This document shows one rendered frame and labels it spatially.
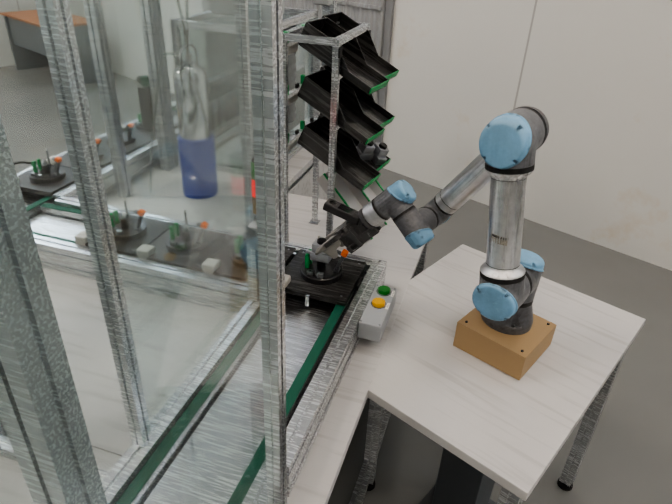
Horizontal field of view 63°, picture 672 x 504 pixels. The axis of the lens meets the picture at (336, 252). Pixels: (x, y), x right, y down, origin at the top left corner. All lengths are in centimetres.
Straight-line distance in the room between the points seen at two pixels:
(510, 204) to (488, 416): 56
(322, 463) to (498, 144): 85
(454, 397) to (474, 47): 335
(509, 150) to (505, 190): 11
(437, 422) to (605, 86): 309
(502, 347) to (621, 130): 276
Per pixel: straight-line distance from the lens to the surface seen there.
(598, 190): 435
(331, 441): 143
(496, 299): 149
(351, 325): 160
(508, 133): 134
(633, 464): 285
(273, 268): 77
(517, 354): 164
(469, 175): 158
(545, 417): 161
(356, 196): 203
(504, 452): 149
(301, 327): 166
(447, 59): 466
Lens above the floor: 195
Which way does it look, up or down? 31 degrees down
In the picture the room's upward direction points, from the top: 3 degrees clockwise
